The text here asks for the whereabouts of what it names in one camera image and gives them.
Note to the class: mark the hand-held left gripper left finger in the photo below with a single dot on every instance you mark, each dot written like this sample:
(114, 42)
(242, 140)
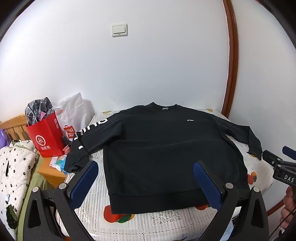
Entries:
(84, 183)

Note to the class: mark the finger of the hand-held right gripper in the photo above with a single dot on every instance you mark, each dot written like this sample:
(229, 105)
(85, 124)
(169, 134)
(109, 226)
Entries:
(290, 153)
(271, 157)

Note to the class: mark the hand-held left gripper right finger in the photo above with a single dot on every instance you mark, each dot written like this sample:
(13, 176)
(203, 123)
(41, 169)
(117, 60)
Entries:
(208, 185)

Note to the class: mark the black sweatshirt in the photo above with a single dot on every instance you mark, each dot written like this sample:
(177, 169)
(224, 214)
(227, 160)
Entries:
(161, 150)

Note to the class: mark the person's right hand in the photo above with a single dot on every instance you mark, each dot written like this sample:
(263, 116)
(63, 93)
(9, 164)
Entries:
(289, 204)

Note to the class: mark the papers and packets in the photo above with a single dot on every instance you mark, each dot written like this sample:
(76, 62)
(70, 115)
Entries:
(57, 163)

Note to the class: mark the wooden nightstand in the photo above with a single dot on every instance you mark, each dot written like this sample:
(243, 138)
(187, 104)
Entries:
(52, 173)

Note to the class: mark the olive green bed sheet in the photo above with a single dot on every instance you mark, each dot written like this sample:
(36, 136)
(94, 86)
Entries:
(32, 178)

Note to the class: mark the red paper bag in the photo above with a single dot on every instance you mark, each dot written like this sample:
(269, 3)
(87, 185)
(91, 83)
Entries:
(46, 136)

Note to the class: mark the fruit print tablecloth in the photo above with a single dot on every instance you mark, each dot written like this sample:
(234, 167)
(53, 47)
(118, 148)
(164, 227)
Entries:
(161, 224)

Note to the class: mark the white floral quilt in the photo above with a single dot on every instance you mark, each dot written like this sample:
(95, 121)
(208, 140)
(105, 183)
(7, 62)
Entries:
(13, 173)

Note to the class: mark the white plastic bag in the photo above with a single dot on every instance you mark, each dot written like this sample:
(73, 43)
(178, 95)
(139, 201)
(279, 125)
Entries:
(74, 111)

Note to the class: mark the grey checkered cloth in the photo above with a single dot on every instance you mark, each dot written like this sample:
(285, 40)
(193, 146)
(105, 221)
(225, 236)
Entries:
(39, 109)

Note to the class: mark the wooden headboard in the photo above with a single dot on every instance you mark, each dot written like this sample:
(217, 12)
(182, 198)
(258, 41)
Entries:
(13, 127)

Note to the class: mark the purple cloth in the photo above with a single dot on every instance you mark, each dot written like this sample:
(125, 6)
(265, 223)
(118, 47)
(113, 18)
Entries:
(3, 139)

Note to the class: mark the brown wooden door frame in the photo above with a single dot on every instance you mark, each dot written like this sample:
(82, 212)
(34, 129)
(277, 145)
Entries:
(232, 58)

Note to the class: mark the white light switch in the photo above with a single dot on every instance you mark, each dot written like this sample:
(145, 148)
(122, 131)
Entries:
(119, 30)

